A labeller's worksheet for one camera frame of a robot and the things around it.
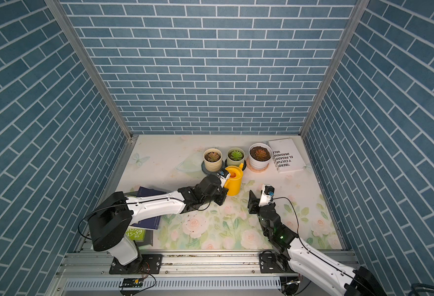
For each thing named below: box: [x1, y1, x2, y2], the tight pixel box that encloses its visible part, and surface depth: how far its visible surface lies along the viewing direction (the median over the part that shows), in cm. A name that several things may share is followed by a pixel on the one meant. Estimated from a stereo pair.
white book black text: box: [268, 138, 307, 174], surface depth 107 cm
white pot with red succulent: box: [248, 142, 274, 169], surface depth 101 cm
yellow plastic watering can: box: [224, 162, 245, 197], surface depth 86 cm
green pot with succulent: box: [226, 147, 246, 168], surface depth 102 cm
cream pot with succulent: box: [202, 148, 223, 173], surface depth 102 cm
